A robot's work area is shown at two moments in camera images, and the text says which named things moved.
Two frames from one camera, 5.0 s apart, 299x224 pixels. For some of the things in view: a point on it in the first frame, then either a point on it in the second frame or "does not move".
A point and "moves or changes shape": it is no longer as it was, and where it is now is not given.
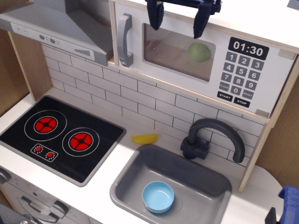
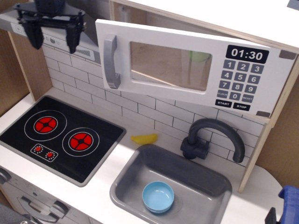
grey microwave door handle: (124, 23) to (113, 79)
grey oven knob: (5, 176) does not move
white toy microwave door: (225, 65) moves or changes shape
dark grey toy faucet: (192, 145) does not move
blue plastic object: (290, 212) does not move
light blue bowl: (158, 197) does not move
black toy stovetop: (68, 142) does not move
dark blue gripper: (205, 10) to (32, 14)
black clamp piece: (271, 217) does not move
